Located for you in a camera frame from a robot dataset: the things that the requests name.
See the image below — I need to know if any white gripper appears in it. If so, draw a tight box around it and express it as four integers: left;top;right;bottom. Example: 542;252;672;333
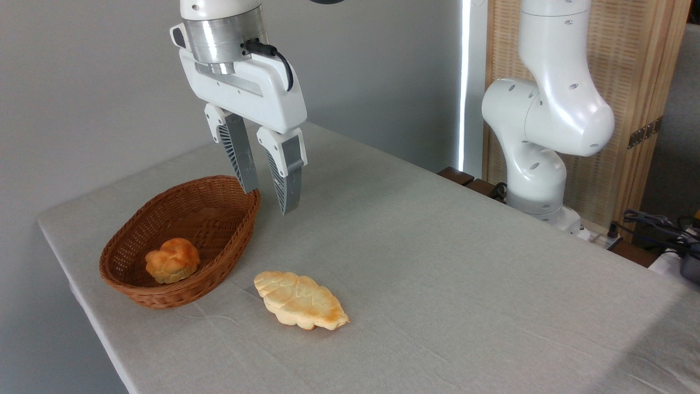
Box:
179;49;308;216

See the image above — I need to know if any round knotted bread roll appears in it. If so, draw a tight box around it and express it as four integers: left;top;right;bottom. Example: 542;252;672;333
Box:
145;238;201;284

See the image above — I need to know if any flat leaf-shaped bread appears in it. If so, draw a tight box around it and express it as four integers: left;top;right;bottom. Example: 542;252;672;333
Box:
253;270;350;331

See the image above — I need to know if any brown wicker basket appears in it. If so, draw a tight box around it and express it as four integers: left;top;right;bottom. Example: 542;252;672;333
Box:
99;175;261;310

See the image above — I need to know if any dark brown wooden block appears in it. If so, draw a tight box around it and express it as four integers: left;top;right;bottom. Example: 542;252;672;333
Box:
465;178;506;204
437;167;475;187

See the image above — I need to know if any grey tablecloth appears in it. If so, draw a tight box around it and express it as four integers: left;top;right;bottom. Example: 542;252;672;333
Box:
37;121;700;394

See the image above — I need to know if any white power strip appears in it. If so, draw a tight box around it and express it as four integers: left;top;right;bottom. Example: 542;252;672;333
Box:
580;226;624;251

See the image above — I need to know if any wooden slatted folding screen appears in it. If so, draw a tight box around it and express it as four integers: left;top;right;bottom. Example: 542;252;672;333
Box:
484;0;692;230

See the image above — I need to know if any metal screen hinge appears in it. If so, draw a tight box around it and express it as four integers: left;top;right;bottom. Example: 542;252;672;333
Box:
627;116;664;149

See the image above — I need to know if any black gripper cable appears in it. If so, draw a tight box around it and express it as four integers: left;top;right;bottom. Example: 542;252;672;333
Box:
243;39;294;92

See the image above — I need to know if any bundle of dark cables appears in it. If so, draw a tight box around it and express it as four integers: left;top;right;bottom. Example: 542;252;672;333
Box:
607;210;700;259

